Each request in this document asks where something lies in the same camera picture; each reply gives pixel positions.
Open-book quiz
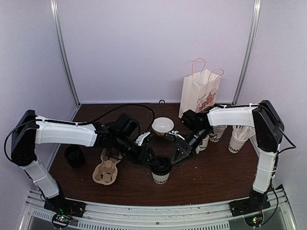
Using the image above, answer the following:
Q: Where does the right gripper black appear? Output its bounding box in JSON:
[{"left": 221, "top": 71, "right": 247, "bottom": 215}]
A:
[{"left": 170, "top": 128, "right": 211, "bottom": 166}]

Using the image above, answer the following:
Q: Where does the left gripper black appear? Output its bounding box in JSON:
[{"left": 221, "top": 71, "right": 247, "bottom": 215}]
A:
[{"left": 114, "top": 134, "right": 160, "bottom": 166}]

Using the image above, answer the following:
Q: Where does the stack of white paper cups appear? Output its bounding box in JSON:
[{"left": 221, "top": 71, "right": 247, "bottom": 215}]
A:
[{"left": 209, "top": 126, "right": 227, "bottom": 142}]

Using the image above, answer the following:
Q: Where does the stack of black cup lids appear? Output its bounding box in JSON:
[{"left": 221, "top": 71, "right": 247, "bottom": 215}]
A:
[{"left": 64, "top": 145, "right": 85, "bottom": 168}]

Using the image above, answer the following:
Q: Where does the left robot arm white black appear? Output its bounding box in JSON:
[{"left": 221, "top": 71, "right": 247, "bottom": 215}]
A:
[{"left": 9, "top": 110, "right": 160, "bottom": 213}]

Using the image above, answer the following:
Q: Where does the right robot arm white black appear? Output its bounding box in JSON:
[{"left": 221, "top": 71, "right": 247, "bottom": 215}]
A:
[{"left": 171, "top": 100, "right": 284, "bottom": 212}]

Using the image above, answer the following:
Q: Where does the white paper takeout bag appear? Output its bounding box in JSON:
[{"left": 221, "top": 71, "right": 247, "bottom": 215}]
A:
[{"left": 178, "top": 57, "right": 224, "bottom": 118}]

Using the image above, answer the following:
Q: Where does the cream ribbed ceramic mug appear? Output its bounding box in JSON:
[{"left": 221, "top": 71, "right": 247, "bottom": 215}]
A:
[{"left": 195, "top": 135, "right": 209, "bottom": 154}]

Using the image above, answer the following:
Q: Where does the white ceramic bowl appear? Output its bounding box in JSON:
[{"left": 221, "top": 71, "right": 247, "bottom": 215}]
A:
[{"left": 151, "top": 117, "right": 175, "bottom": 137}]

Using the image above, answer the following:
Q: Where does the cardboard two-cup carrier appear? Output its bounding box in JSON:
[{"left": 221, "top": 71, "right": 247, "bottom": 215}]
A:
[{"left": 92, "top": 149, "right": 122, "bottom": 185}]

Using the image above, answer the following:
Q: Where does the paper cup holding straws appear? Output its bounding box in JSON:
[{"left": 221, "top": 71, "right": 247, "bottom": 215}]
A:
[{"left": 228, "top": 134, "right": 247, "bottom": 154}]

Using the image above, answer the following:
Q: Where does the bundle of white straws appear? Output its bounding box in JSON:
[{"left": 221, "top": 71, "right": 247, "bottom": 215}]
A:
[{"left": 233, "top": 126, "right": 255, "bottom": 141}]

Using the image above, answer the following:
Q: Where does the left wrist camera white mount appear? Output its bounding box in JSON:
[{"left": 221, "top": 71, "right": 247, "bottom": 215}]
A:
[{"left": 135, "top": 131, "right": 154, "bottom": 146}]

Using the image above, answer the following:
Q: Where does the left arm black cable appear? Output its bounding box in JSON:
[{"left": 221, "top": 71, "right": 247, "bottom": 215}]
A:
[{"left": 3, "top": 104, "right": 155, "bottom": 163}]

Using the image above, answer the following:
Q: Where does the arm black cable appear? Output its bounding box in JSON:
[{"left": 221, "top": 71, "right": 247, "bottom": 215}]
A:
[
  {"left": 3, "top": 104, "right": 155, "bottom": 163},
  {"left": 273, "top": 129, "right": 297, "bottom": 214}
]

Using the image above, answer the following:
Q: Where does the aluminium front rail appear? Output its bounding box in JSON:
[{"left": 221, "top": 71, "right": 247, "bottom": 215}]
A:
[{"left": 17, "top": 188, "right": 298, "bottom": 230}]

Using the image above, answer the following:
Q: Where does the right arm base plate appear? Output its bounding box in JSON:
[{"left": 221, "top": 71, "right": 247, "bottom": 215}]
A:
[{"left": 229, "top": 198, "right": 271, "bottom": 217}]

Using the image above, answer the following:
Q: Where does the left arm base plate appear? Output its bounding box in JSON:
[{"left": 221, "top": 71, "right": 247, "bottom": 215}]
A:
[{"left": 44, "top": 197, "right": 86, "bottom": 218}]

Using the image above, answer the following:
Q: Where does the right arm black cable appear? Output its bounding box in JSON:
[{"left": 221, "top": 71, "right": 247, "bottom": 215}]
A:
[{"left": 273, "top": 129, "right": 297, "bottom": 214}]

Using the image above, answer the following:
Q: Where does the right aluminium wall post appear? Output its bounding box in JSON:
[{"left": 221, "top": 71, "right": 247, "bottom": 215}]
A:
[{"left": 232, "top": 0, "right": 261, "bottom": 105}]

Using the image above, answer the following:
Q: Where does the aluminium wall post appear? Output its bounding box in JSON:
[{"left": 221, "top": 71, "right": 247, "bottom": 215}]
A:
[
  {"left": 232, "top": 0, "right": 261, "bottom": 105},
  {"left": 50, "top": 0, "right": 81, "bottom": 107}
]

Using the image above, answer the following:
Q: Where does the left aluminium wall post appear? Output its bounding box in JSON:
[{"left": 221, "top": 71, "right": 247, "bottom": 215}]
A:
[{"left": 50, "top": 0, "right": 81, "bottom": 107}]

